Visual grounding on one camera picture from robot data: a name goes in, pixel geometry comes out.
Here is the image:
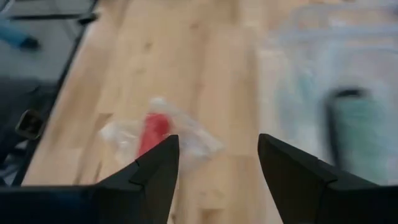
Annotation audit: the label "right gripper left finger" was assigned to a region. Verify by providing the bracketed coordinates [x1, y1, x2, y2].
[0, 134, 180, 224]

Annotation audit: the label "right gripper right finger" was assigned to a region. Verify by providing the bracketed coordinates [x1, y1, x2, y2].
[257, 133, 398, 224]

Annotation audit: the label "red elastic bandage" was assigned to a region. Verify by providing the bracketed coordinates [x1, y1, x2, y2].
[136, 112, 171, 158]

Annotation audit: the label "clear zip bag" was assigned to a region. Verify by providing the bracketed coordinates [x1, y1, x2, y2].
[98, 96, 224, 177]

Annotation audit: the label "green bandage roll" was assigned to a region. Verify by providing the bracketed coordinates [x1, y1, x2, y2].
[326, 93, 388, 184]

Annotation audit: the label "clear plastic lidded container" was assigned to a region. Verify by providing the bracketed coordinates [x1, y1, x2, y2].
[257, 0, 398, 187]

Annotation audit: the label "person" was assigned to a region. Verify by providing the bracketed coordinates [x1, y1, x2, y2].
[0, 18, 42, 51]

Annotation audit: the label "black aluminium table frame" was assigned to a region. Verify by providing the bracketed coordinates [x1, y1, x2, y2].
[0, 0, 100, 187]

